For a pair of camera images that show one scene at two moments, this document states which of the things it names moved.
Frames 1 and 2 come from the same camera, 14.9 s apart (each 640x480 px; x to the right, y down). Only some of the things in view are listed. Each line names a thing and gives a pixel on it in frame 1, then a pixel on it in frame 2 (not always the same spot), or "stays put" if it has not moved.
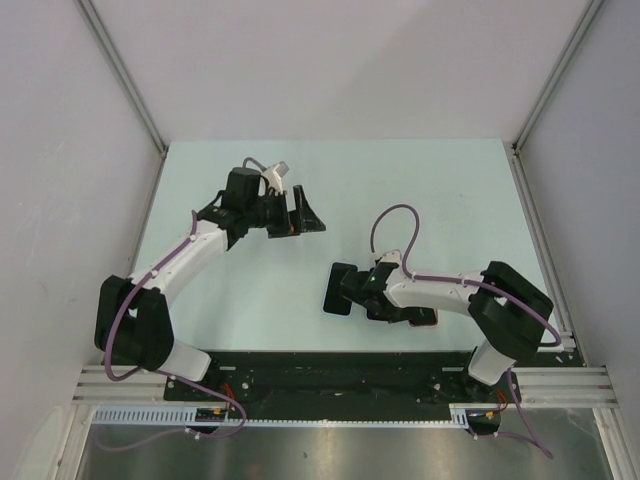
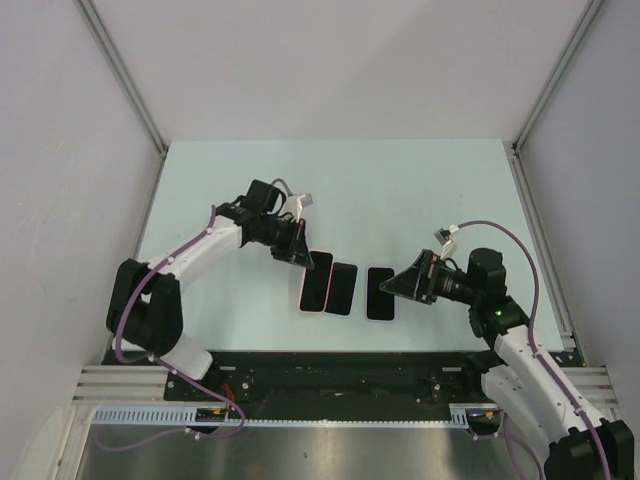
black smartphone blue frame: (334, 302) stays put
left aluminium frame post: (100, 31) stays put
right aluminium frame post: (515, 156) stays put
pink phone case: (424, 317) -> (316, 283)
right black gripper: (405, 314) -> (418, 281)
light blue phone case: (333, 301) stays put
